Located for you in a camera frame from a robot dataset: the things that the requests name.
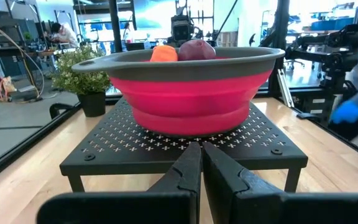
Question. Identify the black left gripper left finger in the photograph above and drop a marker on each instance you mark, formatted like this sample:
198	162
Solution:
120	208

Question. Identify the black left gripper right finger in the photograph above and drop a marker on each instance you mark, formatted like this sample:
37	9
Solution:
275	208

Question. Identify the dark red pomegranate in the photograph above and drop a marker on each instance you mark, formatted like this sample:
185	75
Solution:
196	49

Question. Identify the round orange fruit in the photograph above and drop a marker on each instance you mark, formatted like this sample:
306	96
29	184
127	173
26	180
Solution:
163	53

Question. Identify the red grey collapsible colander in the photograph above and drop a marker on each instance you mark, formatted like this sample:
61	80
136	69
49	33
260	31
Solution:
191	93

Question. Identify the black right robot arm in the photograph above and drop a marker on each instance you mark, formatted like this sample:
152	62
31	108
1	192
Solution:
199	32

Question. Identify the background black robot arm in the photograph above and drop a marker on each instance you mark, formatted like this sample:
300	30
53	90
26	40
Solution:
322	54

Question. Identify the black perforated metal shelf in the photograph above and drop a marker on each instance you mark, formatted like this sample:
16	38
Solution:
120	161

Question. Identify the black clamp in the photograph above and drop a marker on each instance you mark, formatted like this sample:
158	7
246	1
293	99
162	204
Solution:
57	109
308	116

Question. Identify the potted green plant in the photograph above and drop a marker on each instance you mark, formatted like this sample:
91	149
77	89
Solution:
82	74

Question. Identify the black box with white labels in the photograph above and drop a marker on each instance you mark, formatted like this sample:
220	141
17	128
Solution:
317	107

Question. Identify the blue glove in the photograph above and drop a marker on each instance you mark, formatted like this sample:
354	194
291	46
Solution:
348	112

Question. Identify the blue storage bin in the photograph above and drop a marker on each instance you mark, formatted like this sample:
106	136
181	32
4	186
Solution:
331	24

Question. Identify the small floor trolley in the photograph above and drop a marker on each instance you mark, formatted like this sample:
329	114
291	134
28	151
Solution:
6	88

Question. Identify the dark office desk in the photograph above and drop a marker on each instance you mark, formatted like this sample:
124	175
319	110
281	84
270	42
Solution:
2	31

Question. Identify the silver metal bracket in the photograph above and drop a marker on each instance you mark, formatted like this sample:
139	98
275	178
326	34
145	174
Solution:
284	88

